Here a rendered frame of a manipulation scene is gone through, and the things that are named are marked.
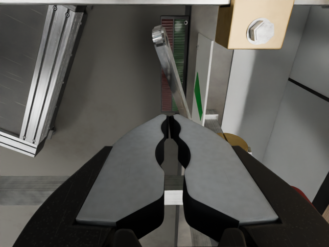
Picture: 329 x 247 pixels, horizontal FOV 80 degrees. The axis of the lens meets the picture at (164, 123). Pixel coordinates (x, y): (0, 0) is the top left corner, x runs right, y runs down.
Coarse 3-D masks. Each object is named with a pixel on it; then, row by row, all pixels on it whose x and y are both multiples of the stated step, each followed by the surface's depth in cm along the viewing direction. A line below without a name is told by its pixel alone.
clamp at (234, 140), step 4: (224, 136) 27; (228, 136) 26; (232, 136) 26; (236, 136) 26; (228, 140) 26; (232, 140) 26; (236, 140) 26; (240, 140) 26; (232, 144) 25; (236, 144) 25; (240, 144) 25; (244, 144) 25; (244, 148) 24; (248, 148) 26; (248, 152) 25
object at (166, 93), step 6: (162, 24) 31; (168, 24) 31; (168, 30) 32; (168, 36) 32; (162, 72) 35; (162, 78) 36; (162, 84) 36; (168, 84) 36; (162, 90) 37; (168, 90) 37; (162, 96) 37; (168, 96) 37; (162, 102) 38; (168, 102) 38; (162, 108) 39; (168, 108) 39
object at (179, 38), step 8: (176, 24) 31; (184, 24) 31; (176, 32) 32; (184, 32) 32; (176, 40) 33; (184, 40) 33; (176, 48) 33; (184, 48) 33; (176, 56) 34; (176, 64) 34
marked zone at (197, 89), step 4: (196, 76) 34; (196, 80) 34; (196, 84) 34; (196, 88) 34; (196, 92) 34; (196, 96) 34; (200, 96) 30; (196, 100) 34; (200, 100) 30; (200, 104) 30; (200, 108) 30; (200, 112) 30; (200, 116) 30; (200, 120) 30
